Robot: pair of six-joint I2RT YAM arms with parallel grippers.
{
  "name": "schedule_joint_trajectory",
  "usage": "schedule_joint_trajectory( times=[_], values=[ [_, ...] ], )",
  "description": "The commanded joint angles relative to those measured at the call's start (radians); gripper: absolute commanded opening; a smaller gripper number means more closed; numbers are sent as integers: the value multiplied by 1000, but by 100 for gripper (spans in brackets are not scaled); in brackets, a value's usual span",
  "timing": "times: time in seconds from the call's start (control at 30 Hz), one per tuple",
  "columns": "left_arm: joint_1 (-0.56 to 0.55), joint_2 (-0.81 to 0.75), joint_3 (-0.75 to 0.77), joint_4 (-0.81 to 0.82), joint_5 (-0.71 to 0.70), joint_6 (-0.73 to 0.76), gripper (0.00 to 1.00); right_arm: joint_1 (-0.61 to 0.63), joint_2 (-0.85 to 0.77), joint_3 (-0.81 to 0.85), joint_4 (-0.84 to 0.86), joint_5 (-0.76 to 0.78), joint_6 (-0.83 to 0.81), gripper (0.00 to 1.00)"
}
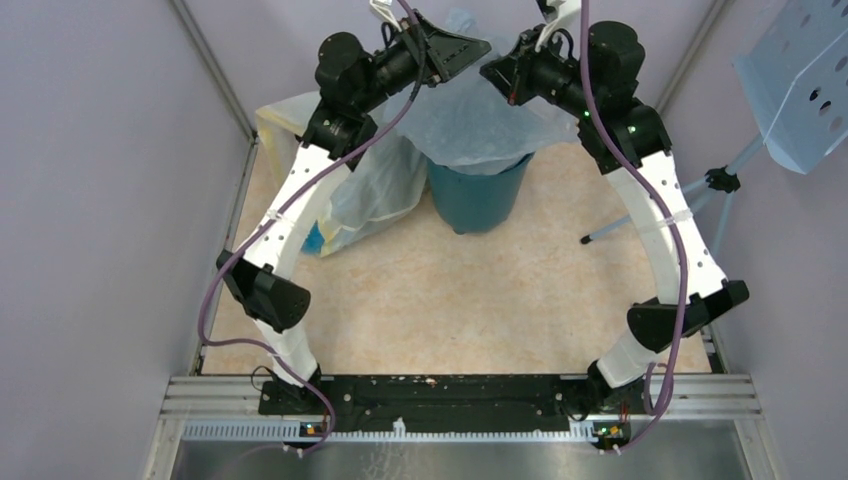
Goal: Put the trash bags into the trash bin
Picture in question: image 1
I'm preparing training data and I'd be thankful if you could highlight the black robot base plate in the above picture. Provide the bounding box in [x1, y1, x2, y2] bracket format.
[258, 374, 644, 433]

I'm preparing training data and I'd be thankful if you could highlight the large full translucent bag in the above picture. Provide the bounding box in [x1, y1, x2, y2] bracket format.
[255, 91, 427, 257]

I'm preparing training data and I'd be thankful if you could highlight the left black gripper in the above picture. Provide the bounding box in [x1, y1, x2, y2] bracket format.
[352, 7, 488, 113]

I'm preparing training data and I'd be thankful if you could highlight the teal plastic trash bin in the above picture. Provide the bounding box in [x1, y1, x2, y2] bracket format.
[426, 153, 535, 235]

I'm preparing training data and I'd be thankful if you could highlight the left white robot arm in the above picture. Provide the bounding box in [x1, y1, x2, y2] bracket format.
[217, 10, 491, 414]

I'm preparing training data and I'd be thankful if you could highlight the light blue tripod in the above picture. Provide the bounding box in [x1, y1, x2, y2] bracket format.
[581, 135, 764, 283]

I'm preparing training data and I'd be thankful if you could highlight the white toothed rail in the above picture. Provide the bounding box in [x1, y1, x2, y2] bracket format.
[181, 420, 596, 444]

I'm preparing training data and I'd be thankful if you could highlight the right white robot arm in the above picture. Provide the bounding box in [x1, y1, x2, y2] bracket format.
[480, 21, 750, 412]

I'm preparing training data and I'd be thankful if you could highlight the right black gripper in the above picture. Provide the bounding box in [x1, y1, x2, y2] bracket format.
[478, 25, 597, 121]

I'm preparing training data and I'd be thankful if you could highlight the perforated light blue panel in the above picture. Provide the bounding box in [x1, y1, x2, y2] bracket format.
[733, 0, 847, 175]

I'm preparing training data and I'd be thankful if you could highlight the thin blue plastic trash bag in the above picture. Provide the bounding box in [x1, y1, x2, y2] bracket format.
[387, 8, 578, 175]

